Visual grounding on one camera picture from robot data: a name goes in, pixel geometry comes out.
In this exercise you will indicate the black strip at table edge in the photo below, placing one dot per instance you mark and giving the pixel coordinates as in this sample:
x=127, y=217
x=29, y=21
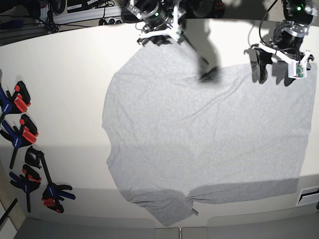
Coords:
x=7, y=212

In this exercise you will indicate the upper blue orange bar clamp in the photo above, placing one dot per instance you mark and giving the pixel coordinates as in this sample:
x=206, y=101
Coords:
x=16, y=103

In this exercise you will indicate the gripper left of image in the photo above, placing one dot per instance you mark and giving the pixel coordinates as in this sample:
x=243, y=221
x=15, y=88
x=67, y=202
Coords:
x=162, y=24

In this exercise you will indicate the blue orange bar clamp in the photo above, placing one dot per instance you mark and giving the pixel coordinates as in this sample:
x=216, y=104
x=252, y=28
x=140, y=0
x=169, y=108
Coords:
x=28, y=182
x=16, y=103
x=19, y=137

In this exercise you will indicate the grey T-shirt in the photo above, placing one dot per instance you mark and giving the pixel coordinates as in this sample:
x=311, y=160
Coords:
x=181, y=134

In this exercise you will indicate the large black bar clamp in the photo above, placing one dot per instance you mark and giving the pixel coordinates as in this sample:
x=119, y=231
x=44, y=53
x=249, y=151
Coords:
x=53, y=194

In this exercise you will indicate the gripper right of image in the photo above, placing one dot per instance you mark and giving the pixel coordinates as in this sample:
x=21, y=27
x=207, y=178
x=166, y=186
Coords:
x=285, y=44

